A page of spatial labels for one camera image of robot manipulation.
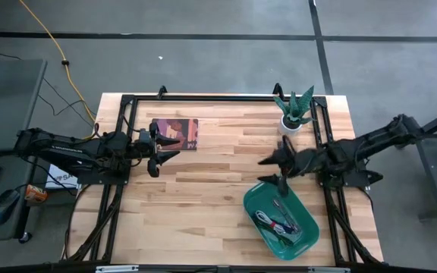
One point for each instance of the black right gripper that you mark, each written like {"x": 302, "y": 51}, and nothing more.
{"x": 302, "y": 161}

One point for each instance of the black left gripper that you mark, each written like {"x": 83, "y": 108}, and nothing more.
{"x": 146, "y": 146}

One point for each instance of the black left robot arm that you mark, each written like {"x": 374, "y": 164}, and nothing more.
{"x": 63, "y": 149}

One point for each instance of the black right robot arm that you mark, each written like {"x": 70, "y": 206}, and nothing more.
{"x": 374, "y": 142}

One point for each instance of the green plastic bin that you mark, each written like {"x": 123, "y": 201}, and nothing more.
{"x": 256, "y": 201}

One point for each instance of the white plant pot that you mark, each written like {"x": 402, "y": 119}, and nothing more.
{"x": 287, "y": 131}

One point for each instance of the green succulent plant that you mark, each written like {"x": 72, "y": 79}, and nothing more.
{"x": 296, "y": 108}

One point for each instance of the white printed paper sheet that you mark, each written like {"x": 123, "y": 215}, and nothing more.
{"x": 65, "y": 181}

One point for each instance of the small orange box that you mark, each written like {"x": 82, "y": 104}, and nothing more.
{"x": 35, "y": 194}

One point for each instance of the grey side desk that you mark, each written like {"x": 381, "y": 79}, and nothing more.
{"x": 6, "y": 98}

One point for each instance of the black computer mouse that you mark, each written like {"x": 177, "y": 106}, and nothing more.
{"x": 4, "y": 206}

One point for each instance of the black metal table frame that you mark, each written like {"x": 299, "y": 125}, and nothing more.
{"x": 222, "y": 98}

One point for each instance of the silver edge bracket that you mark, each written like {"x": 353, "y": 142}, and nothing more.
{"x": 116, "y": 268}
{"x": 328, "y": 270}

